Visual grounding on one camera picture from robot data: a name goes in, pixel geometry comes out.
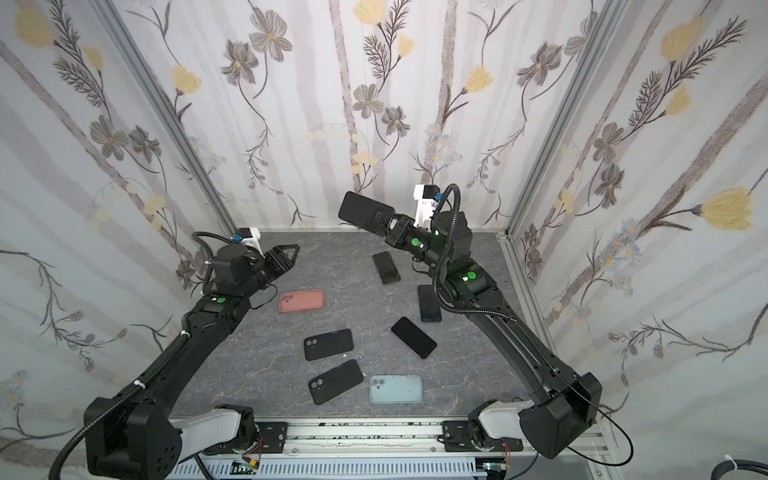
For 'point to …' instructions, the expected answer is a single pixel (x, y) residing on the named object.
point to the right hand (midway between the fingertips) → (376, 209)
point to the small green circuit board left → (242, 467)
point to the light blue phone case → (396, 389)
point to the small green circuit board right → (496, 468)
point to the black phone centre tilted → (411, 335)
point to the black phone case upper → (322, 346)
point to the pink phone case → (294, 301)
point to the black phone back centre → (386, 268)
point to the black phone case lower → (335, 381)
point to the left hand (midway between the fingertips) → (291, 241)
